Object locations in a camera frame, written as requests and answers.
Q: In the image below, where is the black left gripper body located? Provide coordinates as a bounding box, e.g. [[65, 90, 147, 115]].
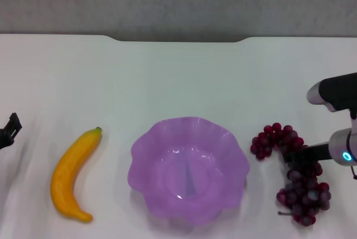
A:
[[0, 127, 11, 150]]

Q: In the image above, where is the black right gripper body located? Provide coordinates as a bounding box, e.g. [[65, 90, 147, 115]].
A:
[[301, 142, 332, 165]]

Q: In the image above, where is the dark red grape bunch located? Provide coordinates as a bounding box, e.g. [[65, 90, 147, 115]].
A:
[[250, 122, 332, 226]]

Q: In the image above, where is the yellow banana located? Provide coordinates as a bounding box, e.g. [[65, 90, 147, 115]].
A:
[[50, 126, 103, 223]]

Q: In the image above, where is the purple translucent scalloped bowl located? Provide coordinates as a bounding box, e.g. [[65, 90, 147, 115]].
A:
[[127, 116, 250, 226]]

